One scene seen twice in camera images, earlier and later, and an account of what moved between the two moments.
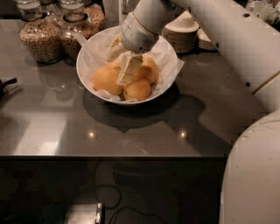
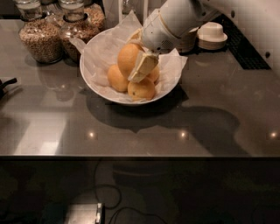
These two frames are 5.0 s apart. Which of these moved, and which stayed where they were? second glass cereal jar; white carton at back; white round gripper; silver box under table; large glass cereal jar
Moved: white round gripper
Stayed: white carton at back; silver box under table; large glass cereal jar; second glass cereal jar
